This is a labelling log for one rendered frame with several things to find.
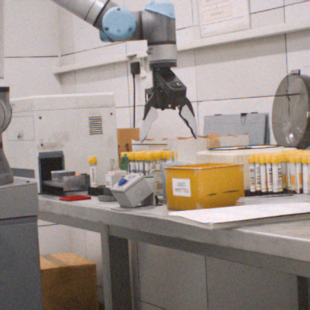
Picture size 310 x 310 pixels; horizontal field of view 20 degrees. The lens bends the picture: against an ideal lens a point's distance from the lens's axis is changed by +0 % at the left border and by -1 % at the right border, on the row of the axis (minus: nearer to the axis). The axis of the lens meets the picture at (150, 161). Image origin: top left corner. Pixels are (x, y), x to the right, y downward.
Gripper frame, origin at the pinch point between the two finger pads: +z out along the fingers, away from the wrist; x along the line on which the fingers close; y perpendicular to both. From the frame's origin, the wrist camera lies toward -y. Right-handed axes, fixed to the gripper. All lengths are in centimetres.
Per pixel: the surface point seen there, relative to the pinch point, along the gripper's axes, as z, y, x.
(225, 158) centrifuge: 5.1, -2.3, -13.9
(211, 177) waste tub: 7.6, -27.5, 1.5
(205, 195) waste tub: 11.4, -27.9, 3.4
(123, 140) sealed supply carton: 2, 97, -20
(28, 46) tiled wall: -42, 192, -8
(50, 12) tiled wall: -57, 193, -20
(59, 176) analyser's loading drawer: 9.4, 43.6, 18.0
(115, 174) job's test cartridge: 8.2, 15.7, 10.0
